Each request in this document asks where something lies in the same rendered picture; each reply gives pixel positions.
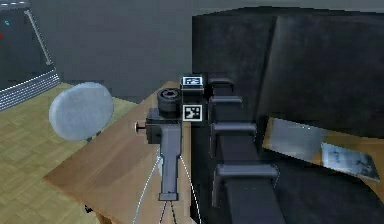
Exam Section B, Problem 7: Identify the grey speckled book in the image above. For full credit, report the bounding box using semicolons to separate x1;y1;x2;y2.
320;142;381;183

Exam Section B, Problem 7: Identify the grey fridge handle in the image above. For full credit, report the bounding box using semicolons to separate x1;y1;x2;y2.
23;9;54;67

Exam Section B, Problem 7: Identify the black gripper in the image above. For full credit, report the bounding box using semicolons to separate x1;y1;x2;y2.
132;87;203;224

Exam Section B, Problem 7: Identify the black sofa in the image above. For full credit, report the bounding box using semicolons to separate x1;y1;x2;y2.
191;6;384;224

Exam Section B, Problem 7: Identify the brown wooden side table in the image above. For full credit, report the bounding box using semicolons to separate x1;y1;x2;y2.
261;116;384;203

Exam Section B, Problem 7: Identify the grey round cushion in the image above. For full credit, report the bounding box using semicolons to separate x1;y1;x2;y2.
48;81;115;142

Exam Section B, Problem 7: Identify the grey flat sheet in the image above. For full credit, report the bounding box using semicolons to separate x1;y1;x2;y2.
268;117;329;162

